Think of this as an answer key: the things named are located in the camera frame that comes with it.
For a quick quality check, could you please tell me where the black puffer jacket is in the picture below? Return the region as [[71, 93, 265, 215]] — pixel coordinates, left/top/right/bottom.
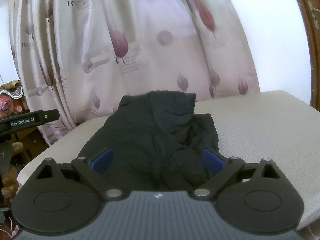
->
[[80, 91, 219, 191]]

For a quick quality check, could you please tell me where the person's left hand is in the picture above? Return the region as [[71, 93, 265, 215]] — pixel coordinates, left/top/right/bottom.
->
[[1, 141, 25, 202]]

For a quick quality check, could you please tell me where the patterned bag at left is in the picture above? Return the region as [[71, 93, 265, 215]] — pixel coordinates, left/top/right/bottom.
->
[[1, 80, 29, 119]]

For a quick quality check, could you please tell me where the beige mattress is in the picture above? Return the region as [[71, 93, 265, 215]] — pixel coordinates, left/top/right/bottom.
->
[[13, 91, 319, 239]]

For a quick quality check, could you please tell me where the pink leaf print curtain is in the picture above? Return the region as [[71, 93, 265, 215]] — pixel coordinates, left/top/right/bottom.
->
[[9, 0, 260, 144]]

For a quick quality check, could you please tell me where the brown wooden door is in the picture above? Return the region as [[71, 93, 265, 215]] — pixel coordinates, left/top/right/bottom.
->
[[297, 0, 320, 110]]

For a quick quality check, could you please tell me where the metal door handle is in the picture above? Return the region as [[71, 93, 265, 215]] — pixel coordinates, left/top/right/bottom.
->
[[307, 1, 319, 30]]

